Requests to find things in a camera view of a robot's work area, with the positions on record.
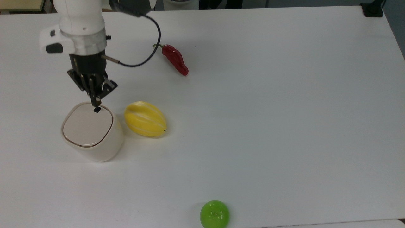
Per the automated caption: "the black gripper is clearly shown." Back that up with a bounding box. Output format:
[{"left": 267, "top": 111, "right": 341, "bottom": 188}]
[{"left": 67, "top": 52, "right": 118, "bottom": 113}]

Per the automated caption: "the yellow toy melon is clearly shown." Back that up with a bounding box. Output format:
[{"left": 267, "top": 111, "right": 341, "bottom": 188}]
[{"left": 124, "top": 101, "right": 167, "bottom": 137}]

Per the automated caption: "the red toy chili pepper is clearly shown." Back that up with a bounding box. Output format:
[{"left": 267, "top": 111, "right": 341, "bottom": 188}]
[{"left": 153, "top": 44, "right": 189, "bottom": 76}]

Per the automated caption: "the wooden furniture piece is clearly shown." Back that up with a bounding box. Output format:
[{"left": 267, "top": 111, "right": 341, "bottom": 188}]
[{"left": 0, "top": 0, "right": 45, "bottom": 13}]

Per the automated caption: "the green toy apple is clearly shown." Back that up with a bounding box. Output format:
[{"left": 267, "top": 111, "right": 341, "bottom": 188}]
[{"left": 200, "top": 200, "right": 230, "bottom": 228}]

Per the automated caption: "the black table clamp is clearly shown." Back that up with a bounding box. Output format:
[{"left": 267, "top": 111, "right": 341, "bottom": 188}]
[{"left": 360, "top": 0, "right": 385, "bottom": 18}]

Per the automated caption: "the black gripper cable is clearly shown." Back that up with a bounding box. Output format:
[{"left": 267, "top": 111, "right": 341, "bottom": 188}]
[{"left": 102, "top": 13, "right": 162, "bottom": 68}]

